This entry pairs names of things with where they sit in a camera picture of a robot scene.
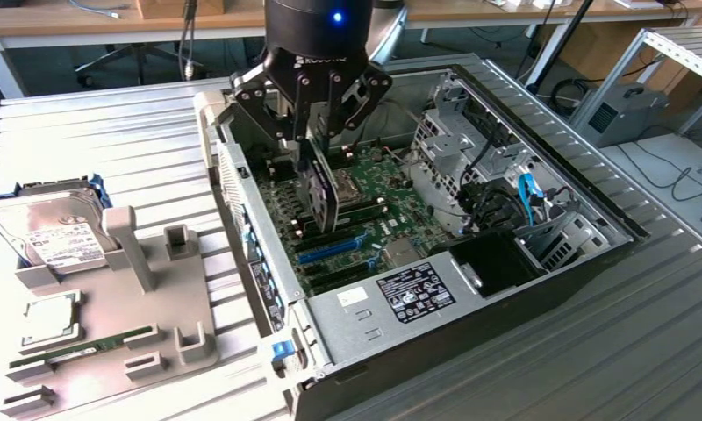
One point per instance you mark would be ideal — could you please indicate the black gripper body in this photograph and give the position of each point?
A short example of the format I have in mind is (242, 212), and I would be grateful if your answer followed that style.
(316, 39)

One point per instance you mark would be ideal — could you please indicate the green graphics card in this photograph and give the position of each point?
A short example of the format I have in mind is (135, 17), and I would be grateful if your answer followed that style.
(322, 193)

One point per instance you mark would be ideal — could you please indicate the metal drive cage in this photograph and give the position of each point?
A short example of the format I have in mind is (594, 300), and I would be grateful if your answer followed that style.
(445, 144)

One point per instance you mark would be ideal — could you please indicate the metal CPU socket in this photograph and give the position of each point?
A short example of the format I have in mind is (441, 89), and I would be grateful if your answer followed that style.
(352, 188)

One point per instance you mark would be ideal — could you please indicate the black office chair base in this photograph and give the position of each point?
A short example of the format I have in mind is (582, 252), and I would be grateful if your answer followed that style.
(139, 52)

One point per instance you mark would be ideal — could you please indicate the brown cardboard box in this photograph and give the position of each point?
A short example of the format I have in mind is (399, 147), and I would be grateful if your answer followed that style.
(182, 9)

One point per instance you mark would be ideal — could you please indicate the blue expansion slot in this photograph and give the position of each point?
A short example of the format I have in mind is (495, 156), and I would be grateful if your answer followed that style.
(328, 250)

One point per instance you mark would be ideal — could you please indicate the grey chipset heatsink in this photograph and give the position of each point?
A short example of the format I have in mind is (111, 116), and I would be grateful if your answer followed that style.
(404, 254)

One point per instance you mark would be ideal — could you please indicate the black tripod pole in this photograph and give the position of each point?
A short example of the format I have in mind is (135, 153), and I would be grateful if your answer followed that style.
(562, 39)

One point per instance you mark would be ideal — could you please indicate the long black expansion slot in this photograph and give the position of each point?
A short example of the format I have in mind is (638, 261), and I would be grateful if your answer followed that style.
(334, 269)
(342, 280)

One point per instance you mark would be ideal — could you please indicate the grey control box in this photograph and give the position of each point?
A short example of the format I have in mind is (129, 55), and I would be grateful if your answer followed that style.
(620, 114)

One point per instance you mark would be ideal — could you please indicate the hard disk in blue caddy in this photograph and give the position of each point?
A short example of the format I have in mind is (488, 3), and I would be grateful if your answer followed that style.
(41, 228)

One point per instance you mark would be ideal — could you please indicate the metal disk bay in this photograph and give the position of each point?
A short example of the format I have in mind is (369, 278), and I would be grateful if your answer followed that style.
(568, 245)

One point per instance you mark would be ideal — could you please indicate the grey power supply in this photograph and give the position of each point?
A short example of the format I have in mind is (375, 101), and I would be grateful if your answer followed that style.
(352, 320)

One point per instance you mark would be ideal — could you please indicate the grey parts rack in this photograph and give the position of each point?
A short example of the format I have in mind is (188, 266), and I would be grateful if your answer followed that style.
(117, 316)

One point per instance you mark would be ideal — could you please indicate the blue case latch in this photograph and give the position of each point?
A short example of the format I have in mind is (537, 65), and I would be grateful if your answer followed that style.
(282, 351)

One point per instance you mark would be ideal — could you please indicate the open PC case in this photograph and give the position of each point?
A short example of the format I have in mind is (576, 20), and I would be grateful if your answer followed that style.
(504, 333)

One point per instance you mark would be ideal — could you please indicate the silver CPU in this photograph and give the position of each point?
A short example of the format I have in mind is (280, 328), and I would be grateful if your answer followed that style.
(50, 322)

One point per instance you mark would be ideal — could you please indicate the green RAM stick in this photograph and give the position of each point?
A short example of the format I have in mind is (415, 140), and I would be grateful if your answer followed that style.
(82, 346)

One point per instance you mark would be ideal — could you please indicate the wooden desk white frame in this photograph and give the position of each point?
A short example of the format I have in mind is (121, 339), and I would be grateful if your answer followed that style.
(65, 26)

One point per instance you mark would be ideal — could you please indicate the aluminium slat frame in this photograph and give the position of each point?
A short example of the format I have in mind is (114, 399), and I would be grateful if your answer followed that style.
(679, 48)

